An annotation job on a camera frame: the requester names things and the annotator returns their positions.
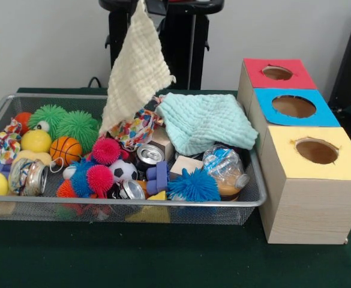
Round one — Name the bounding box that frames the white cloth with colourful dots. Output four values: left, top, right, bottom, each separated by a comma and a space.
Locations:
109, 109, 164, 151

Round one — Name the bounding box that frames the small orange basketball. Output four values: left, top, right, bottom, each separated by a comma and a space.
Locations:
49, 136, 83, 167

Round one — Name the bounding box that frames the blue spiky rubber ball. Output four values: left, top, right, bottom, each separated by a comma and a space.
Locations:
166, 168, 223, 202

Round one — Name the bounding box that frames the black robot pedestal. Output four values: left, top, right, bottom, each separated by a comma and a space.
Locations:
98, 0, 226, 91

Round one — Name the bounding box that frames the wooden box with three holes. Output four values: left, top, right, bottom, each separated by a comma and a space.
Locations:
236, 58, 351, 245

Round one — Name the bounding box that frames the silver wire mesh bin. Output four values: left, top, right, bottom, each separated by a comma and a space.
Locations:
0, 92, 268, 226

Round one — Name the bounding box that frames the crushed clear plastic bottle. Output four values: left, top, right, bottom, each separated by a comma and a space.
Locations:
202, 145, 251, 188

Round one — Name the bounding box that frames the crushed printed drink can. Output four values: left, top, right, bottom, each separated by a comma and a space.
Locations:
8, 158, 49, 197

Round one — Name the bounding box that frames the cream waffle cloth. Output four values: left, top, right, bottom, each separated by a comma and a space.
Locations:
98, 0, 177, 136

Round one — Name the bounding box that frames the mint green waffle cloth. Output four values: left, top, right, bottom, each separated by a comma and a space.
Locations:
155, 92, 259, 156

